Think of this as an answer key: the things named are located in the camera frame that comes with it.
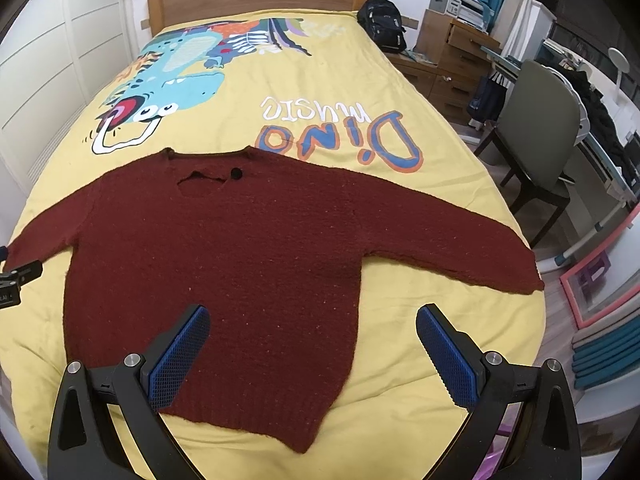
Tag dark red knit sweater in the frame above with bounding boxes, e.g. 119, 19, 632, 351
6, 148, 542, 453

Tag stacked teal mats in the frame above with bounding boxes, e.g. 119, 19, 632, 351
570, 309, 639, 390

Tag pink framed board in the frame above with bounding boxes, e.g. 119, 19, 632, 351
560, 206, 640, 330

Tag white wardrobe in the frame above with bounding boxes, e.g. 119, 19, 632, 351
1, 0, 132, 192

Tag grey green chair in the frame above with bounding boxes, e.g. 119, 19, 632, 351
474, 61, 580, 247

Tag yellow dino print bedspread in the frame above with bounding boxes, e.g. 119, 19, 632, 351
1, 10, 544, 479

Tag dark blue hanging bag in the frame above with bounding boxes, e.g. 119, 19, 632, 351
466, 72, 506, 122

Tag white desk lamp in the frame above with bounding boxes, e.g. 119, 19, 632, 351
608, 47, 630, 104

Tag wooden drawer cabinet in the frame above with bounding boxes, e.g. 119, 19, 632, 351
387, 10, 501, 125

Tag black backpack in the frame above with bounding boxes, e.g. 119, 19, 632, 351
357, 0, 407, 54

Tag white printer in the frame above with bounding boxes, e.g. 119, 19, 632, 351
428, 0, 490, 27

